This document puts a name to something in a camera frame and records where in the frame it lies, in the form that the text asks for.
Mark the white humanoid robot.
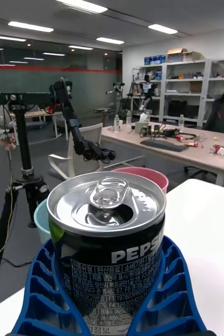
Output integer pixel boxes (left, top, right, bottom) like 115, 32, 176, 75
139, 74, 160, 112

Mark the wooden side table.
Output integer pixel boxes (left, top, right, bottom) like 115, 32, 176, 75
9, 110, 67, 139

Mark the grey tissue box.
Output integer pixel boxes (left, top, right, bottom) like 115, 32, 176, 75
134, 112, 151, 134

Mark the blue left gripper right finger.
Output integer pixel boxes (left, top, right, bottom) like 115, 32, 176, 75
127, 235, 207, 336

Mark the black high-back chair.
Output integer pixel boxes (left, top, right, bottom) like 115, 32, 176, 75
202, 83, 224, 135

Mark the black drink can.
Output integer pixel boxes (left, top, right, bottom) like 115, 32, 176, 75
46, 171, 167, 336

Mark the black tripod with crossbar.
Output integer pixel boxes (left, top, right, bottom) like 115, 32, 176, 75
0, 91, 52, 312

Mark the pale wooden desk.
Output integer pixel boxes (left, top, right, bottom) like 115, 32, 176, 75
101, 121, 224, 186

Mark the white shelf rack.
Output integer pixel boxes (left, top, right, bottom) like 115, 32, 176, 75
132, 58, 224, 127

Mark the pale blue plastic bin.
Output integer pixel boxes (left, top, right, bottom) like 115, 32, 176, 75
34, 199, 51, 244

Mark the white office chair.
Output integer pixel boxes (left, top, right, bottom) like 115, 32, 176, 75
48, 122, 104, 181

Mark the black keyboard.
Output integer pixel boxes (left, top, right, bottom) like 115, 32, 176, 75
140, 139, 190, 153

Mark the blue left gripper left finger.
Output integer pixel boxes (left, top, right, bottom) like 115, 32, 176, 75
10, 238, 91, 336

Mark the pink plastic bin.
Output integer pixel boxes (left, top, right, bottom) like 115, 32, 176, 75
111, 166, 169, 194

